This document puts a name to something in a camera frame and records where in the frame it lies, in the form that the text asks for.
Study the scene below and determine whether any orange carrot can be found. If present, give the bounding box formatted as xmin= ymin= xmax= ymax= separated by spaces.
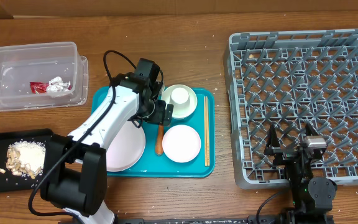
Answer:
xmin=155 ymin=125 xmax=164 ymax=156

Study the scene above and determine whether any pile of white rice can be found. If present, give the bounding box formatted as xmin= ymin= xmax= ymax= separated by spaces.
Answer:
xmin=8 ymin=141 xmax=46 ymax=175

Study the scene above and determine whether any white tissue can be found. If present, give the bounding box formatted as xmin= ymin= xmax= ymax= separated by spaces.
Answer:
xmin=46 ymin=77 xmax=71 ymax=93

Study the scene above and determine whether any white bowl with cup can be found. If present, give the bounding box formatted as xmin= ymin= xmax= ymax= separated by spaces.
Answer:
xmin=161 ymin=85 xmax=198 ymax=119

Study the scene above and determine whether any teal plastic tray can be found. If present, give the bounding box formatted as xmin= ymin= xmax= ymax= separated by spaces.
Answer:
xmin=107 ymin=88 xmax=216 ymax=178

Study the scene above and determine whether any large white plate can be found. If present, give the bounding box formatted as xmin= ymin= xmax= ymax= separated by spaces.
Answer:
xmin=106 ymin=121 xmax=146 ymax=172

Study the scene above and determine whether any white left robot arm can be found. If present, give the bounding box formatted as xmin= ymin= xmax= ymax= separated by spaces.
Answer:
xmin=35 ymin=58 xmax=173 ymax=223

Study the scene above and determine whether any clear plastic bin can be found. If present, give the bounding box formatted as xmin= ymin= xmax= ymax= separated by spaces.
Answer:
xmin=0 ymin=42 xmax=89 ymax=111

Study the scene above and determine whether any red snack wrapper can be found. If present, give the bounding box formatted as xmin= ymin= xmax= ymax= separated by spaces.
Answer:
xmin=29 ymin=81 xmax=73 ymax=95

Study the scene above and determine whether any grey plastic dish rack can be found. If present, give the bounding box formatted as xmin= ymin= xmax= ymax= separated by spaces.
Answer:
xmin=223 ymin=29 xmax=358 ymax=189

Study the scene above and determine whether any left wooden chopstick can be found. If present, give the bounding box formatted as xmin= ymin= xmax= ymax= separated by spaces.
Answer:
xmin=203 ymin=96 xmax=209 ymax=167

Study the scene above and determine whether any wooden chopstick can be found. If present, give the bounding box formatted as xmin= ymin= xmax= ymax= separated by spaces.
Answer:
xmin=208 ymin=103 xmax=210 ymax=167
xmin=203 ymin=96 xmax=209 ymax=167

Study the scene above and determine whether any white upside-down cup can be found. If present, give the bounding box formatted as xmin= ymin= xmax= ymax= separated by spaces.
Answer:
xmin=170 ymin=87 xmax=189 ymax=105

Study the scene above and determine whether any pile of peanut shells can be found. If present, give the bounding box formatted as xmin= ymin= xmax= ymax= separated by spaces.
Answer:
xmin=6 ymin=147 xmax=42 ymax=179

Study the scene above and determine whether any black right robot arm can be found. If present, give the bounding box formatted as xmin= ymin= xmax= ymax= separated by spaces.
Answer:
xmin=255 ymin=123 xmax=337 ymax=223

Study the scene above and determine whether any black waste tray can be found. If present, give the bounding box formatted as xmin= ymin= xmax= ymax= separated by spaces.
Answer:
xmin=0 ymin=129 xmax=53 ymax=192

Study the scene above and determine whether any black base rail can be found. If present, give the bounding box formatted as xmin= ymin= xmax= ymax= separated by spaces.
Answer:
xmin=114 ymin=215 xmax=280 ymax=224

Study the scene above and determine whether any right wooden chopstick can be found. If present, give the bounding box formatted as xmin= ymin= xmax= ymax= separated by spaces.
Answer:
xmin=208 ymin=103 xmax=210 ymax=167

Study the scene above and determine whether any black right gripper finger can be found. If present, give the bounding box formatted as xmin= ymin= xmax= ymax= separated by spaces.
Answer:
xmin=305 ymin=123 xmax=319 ymax=136
xmin=265 ymin=124 xmax=279 ymax=149

